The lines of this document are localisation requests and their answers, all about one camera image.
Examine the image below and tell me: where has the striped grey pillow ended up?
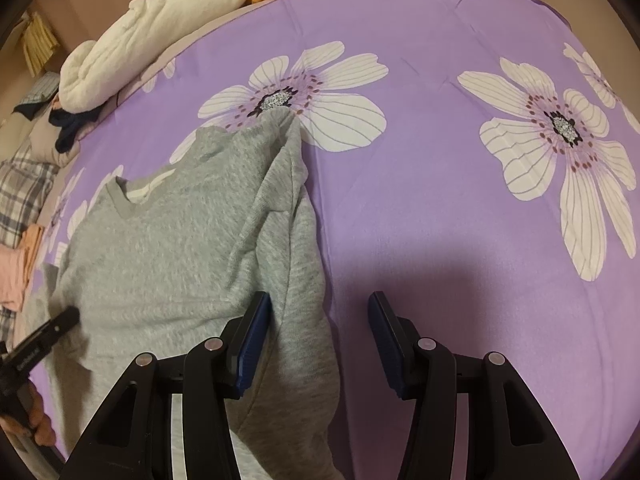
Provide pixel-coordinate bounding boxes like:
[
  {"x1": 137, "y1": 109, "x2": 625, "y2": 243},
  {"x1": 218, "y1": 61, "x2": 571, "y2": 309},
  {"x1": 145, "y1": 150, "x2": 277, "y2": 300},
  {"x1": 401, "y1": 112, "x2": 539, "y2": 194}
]
[{"x1": 13, "y1": 72, "x2": 60, "y2": 120}]

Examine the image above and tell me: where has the person left hand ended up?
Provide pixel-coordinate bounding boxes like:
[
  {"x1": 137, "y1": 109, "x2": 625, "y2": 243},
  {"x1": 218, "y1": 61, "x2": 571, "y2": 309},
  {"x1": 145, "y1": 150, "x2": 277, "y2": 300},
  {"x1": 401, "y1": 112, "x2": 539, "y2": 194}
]
[{"x1": 1, "y1": 382, "x2": 56, "y2": 446}]

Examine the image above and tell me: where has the plaid grey pillow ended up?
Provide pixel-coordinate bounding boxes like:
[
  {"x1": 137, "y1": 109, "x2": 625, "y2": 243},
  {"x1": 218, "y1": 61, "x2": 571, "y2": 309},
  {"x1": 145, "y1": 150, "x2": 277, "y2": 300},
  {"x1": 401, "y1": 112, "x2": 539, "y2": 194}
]
[{"x1": 0, "y1": 139, "x2": 58, "y2": 248}]

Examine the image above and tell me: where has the grey New York sweatshirt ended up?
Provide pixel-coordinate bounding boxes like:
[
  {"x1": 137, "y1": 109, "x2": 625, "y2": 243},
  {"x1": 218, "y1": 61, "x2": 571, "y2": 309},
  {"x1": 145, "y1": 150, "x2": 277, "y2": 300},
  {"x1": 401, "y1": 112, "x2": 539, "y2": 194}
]
[{"x1": 25, "y1": 108, "x2": 340, "y2": 479}]

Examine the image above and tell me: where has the dark navy garment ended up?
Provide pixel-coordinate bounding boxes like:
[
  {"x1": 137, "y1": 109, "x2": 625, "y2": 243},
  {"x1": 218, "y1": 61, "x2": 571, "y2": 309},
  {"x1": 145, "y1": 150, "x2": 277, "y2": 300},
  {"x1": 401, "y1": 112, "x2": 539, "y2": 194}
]
[{"x1": 49, "y1": 106, "x2": 102, "y2": 154}]

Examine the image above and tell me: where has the taupe pillow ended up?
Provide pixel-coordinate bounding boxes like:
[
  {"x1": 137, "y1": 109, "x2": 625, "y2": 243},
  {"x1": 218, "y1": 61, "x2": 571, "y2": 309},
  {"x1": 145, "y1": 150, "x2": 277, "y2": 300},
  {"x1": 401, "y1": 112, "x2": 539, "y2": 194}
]
[{"x1": 29, "y1": 112, "x2": 80, "y2": 168}]

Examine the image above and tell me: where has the folded pink garment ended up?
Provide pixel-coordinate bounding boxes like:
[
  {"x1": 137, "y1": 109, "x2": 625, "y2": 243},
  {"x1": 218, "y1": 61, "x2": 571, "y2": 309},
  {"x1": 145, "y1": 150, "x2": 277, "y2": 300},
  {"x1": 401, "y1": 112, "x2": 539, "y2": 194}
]
[{"x1": 0, "y1": 246, "x2": 26, "y2": 312}]

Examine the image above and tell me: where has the folded orange garment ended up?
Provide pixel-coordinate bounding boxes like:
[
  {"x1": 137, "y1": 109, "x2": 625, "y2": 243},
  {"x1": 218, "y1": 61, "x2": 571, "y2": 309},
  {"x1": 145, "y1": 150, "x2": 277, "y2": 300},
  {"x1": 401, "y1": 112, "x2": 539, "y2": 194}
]
[{"x1": 18, "y1": 223, "x2": 44, "y2": 283}]

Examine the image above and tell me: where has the purple floral bed sheet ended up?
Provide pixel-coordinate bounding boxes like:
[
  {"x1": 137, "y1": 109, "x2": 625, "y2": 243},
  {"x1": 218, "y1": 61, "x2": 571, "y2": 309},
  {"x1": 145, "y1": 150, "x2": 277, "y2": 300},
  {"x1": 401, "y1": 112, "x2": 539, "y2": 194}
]
[{"x1": 29, "y1": 0, "x2": 640, "y2": 480}]

